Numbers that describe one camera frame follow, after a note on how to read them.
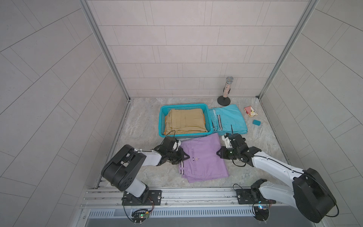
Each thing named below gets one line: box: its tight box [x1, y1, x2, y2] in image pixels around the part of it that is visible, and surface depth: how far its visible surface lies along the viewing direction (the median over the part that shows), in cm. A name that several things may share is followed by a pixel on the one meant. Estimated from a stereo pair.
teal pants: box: [209, 104, 248, 136], surface depth 103 cm
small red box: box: [243, 105, 259, 118], surface depth 107 cm
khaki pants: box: [164, 108, 208, 135], surface depth 97 cm
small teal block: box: [252, 119, 262, 126], surface depth 104 cm
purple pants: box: [179, 132, 229, 184], surface depth 83 cm
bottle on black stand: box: [216, 76, 234, 106], surface depth 104 cm
